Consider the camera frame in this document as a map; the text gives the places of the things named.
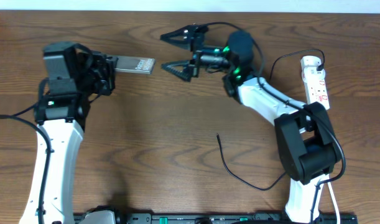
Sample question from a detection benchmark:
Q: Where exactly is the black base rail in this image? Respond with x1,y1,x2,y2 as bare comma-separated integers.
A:
73,205,358,224

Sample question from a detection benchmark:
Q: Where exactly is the black charger cable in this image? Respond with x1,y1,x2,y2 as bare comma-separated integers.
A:
216,49,326,192

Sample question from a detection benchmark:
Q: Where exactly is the white power strip cord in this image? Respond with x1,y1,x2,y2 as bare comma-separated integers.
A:
326,182,341,224

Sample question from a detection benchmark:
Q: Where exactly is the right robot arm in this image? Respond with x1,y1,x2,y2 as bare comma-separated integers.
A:
160,24,345,223

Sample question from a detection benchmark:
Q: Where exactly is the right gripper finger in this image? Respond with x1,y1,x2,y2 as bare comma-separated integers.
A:
161,60,195,82
160,25,196,51

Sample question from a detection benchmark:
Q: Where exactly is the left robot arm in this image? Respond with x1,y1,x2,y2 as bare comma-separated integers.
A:
20,42,118,223

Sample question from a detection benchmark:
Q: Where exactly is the white power strip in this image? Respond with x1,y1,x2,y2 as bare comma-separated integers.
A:
300,55,330,110

